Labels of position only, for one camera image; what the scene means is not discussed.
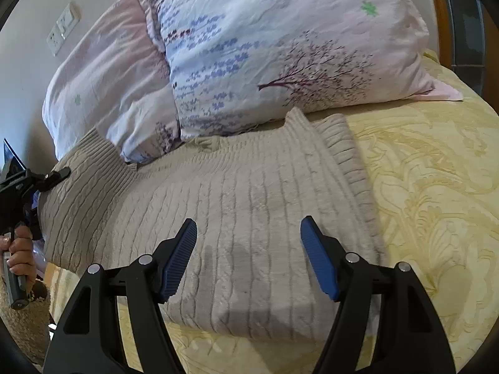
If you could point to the person's left hand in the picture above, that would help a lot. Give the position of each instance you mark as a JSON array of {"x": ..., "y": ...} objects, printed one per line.
[{"x": 22, "y": 247}]

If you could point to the wooden headboard with glass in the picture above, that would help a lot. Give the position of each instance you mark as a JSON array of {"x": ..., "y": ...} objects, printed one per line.
[{"x": 467, "y": 27}]

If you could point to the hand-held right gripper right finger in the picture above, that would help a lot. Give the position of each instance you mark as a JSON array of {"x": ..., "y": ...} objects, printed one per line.
[{"x": 319, "y": 257}]

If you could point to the white wall switch plate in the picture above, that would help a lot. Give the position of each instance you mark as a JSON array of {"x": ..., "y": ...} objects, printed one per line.
[{"x": 69, "y": 17}]

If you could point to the yellow patterned bedspread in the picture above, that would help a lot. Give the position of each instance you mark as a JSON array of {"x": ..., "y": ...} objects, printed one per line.
[{"x": 429, "y": 183}]

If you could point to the white wall socket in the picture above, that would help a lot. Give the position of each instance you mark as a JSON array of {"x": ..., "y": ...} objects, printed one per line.
[{"x": 55, "y": 41}]

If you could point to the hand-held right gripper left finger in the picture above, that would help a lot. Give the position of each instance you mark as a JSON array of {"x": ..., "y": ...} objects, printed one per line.
[{"x": 177, "y": 257}]

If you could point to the pink tree print pillow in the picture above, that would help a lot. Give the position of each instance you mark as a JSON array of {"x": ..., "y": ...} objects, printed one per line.
[{"x": 292, "y": 27}]

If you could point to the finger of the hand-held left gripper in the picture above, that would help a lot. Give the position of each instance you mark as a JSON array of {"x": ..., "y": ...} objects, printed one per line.
[{"x": 52, "y": 177}]

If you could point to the pink floral pillow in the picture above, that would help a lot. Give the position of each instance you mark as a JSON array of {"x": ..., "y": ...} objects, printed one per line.
[{"x": 101, "y": 78}]

